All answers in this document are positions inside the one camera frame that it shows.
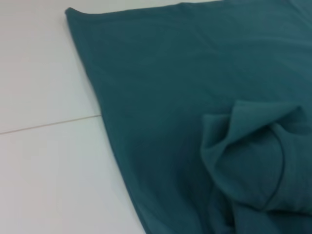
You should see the teal blue printed t-shirt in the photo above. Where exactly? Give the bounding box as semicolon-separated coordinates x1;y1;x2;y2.
64;0;312;234

